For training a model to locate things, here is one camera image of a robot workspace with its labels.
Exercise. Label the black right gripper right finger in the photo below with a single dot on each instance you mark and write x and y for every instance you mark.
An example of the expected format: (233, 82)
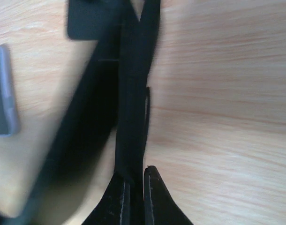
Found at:
(160, 208)

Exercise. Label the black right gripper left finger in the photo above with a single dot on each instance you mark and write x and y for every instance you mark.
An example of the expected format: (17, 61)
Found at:
(114, 206)

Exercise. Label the phone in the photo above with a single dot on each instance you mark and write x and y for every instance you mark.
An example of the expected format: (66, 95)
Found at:
(85, 126)
(9, 119)

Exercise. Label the black smartphone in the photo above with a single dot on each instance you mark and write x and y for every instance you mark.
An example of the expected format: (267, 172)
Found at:
(88, 19)

